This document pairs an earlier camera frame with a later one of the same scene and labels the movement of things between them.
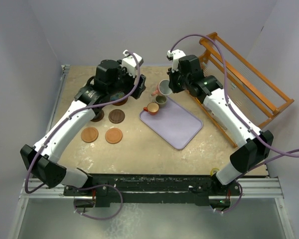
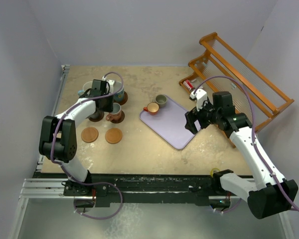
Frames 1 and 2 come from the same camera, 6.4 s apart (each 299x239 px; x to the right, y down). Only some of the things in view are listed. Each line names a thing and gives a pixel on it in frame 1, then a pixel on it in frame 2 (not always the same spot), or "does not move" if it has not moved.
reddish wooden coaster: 119,103 does not move
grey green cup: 161,100 does not move
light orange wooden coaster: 89,134 does not move
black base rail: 111,190 does not move
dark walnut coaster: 116,116 does not move
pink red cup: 164,88 to 116,115
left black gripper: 140,87 to 109,108
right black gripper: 175,88 to 192,116
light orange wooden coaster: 113,135 does not move
